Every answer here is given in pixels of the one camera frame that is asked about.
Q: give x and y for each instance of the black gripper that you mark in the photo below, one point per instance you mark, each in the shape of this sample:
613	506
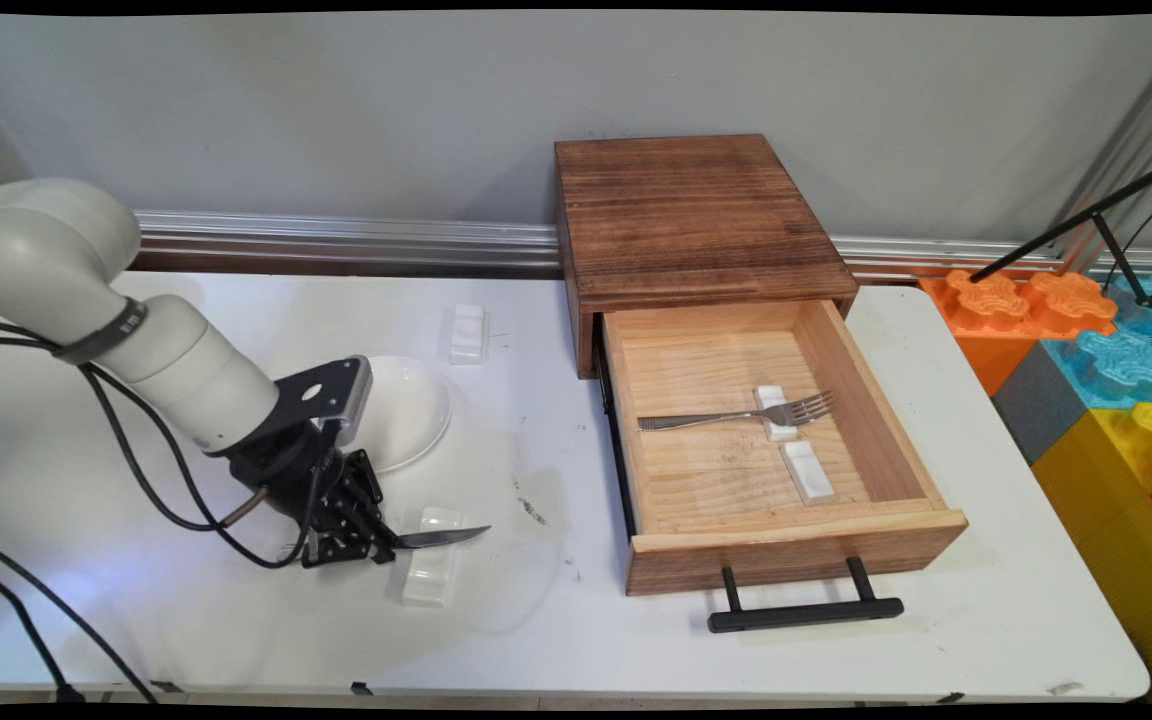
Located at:
281	475

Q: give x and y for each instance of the steel serrated table knife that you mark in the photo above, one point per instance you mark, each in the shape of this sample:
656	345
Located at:
446	536

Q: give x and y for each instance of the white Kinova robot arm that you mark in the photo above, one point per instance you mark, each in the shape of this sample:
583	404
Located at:
186	370

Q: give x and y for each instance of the white ceramic cutlery rest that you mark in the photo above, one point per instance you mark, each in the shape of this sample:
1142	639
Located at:
467	333
779	432
429	585
809	474

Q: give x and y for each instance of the white round plate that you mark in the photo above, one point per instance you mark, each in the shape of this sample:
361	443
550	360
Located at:
411	410

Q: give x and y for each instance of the light wooden drawer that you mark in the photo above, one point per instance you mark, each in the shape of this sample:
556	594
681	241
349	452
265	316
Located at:
716	470

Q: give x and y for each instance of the steel fork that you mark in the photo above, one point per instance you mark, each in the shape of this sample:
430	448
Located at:
706	419

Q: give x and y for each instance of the dark wooden drawer cabinet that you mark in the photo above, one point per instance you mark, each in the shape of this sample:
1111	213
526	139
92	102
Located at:
686	215

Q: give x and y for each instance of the orange foam block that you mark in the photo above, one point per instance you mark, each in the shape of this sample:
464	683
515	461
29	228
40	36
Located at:
996	310

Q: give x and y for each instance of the grey foam block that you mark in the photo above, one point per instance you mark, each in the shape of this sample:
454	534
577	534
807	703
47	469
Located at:
1041	405

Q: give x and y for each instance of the blue foam block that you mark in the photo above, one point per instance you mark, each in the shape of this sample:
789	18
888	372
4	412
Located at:
1126	360

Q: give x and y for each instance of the black tripod stand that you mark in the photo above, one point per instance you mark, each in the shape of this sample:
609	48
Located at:
1101	215

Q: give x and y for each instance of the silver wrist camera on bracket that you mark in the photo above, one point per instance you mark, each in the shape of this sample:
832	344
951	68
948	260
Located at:
348	395

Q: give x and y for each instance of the aluminium rail along wall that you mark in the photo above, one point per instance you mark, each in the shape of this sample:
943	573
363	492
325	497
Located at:
356	235

